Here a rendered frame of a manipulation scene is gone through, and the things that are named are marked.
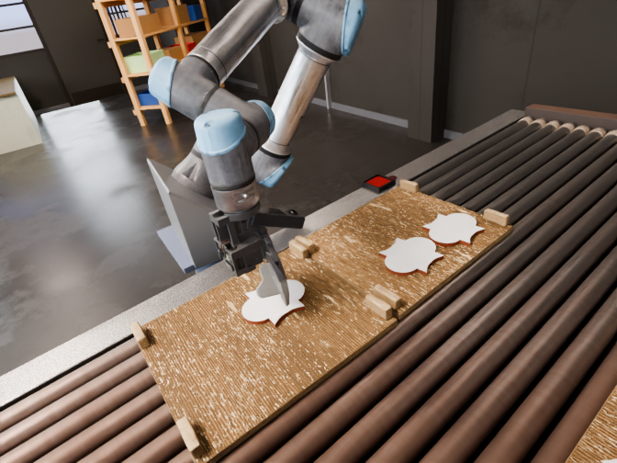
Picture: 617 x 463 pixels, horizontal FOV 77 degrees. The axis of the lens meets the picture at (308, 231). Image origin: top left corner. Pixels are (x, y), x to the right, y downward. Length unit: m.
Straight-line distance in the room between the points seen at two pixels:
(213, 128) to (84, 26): 8.59
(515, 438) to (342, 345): 0.29
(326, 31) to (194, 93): 0.37
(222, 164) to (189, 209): 0.43
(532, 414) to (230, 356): 0.49
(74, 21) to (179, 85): 8.43
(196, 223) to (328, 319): 0.45
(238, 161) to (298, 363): 0.36
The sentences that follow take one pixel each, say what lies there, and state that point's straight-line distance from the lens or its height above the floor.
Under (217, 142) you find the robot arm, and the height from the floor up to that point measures 1.31.
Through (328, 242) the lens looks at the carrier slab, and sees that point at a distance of 0.97.
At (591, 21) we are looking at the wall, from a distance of 3.41.
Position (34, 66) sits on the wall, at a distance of 9.15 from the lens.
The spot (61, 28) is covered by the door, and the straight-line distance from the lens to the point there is 9.11.
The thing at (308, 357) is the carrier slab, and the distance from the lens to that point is 0.72.
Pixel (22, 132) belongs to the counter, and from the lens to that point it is 6.93.
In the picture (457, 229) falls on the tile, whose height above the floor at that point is 0.95.
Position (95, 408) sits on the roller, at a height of 0.92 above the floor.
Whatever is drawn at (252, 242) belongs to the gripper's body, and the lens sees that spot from 0.68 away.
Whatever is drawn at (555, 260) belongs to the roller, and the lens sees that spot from 1.00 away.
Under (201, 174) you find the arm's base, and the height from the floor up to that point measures 1.08.
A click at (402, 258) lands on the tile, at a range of 0.89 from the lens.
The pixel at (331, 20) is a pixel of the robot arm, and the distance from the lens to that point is 0.94.
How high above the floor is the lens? 1.49
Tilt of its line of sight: 33 degrees down
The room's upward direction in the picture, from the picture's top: 9 degrees counter-clockwise
